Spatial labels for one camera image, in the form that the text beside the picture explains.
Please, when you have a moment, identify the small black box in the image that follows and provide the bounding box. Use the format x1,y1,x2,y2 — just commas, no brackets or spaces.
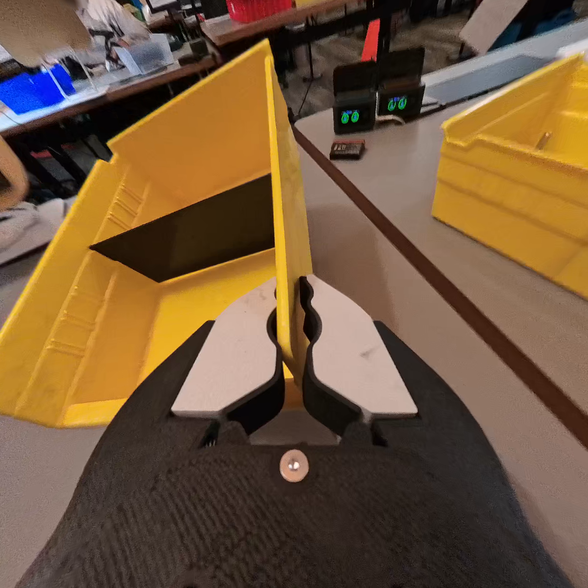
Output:
329,139,366,161

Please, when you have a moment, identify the black charger with green display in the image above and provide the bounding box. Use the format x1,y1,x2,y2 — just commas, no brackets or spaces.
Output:
377,46,426,118
332,61,379,135

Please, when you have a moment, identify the yellow plastic bin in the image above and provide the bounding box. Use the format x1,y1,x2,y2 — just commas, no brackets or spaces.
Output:
0,39,314,429
431,51,588,300
294,87,588,442

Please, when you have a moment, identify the wooden table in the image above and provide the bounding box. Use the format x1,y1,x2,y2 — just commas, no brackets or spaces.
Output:
0,55,223,138
201,0,368,47

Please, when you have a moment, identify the orange traffic cone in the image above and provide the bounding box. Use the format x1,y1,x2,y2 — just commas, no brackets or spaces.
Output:
361,19,382,63

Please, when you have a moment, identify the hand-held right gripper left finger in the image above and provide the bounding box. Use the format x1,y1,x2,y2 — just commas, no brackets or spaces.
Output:
171,277,285,435

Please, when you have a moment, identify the blue crate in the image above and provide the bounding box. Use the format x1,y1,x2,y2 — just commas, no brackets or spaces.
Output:
0,63,76,115

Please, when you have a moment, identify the red crate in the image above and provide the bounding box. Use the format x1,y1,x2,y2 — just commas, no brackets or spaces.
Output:
226,0,295,24

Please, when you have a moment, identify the black bin divider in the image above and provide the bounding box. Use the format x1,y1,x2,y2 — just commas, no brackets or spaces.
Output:
89,174,276,283

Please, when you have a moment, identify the clear plastic container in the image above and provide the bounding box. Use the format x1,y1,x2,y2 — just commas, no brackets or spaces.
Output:
115,33,176,75

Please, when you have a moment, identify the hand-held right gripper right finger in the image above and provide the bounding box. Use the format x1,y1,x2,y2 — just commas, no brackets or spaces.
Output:
299,275,420,435

